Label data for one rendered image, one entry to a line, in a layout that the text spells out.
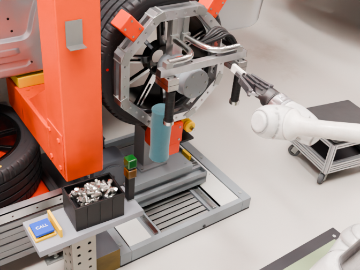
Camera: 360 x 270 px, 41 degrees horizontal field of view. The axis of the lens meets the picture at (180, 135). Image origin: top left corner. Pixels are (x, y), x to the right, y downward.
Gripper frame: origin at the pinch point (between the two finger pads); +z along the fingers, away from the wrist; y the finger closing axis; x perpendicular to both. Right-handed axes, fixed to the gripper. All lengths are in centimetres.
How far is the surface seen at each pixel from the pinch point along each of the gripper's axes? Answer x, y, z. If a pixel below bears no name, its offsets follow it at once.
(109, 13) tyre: -2, 30, 48
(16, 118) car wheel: 62, 56, 71
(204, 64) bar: 2.2, 7.5, 11.1
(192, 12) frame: -8.8, 1.3, 31.6
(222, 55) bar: 0.1, -1.8, 11.8
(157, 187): 87, 0, 24
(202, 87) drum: 16.0, 2.0, 13.5
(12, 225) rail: 75, 78, 22
